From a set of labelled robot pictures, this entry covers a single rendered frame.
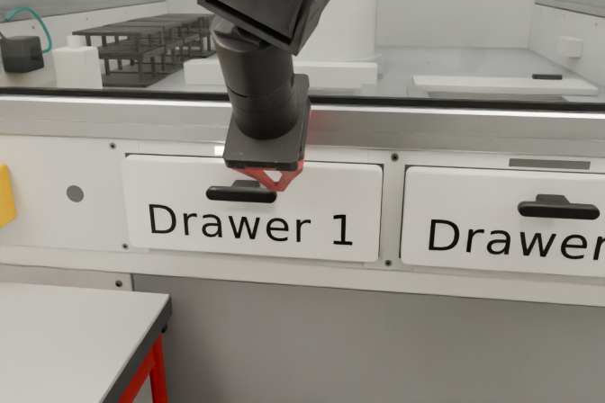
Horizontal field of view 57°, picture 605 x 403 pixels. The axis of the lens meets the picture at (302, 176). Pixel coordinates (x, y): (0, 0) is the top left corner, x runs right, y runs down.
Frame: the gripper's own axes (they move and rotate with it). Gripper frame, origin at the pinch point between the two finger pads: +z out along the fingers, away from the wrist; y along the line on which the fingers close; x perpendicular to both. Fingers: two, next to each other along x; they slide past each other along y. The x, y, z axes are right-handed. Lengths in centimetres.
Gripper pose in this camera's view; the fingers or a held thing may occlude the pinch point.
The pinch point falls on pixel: (278, 171)
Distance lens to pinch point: 57.1
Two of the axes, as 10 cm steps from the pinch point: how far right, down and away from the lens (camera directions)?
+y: 1.1, -8.3, 5.4
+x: -9.9, -0.5, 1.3
